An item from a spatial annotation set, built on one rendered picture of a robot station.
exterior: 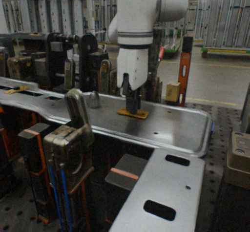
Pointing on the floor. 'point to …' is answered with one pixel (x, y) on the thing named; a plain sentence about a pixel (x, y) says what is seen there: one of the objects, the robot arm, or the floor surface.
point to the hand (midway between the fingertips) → (133, 103)
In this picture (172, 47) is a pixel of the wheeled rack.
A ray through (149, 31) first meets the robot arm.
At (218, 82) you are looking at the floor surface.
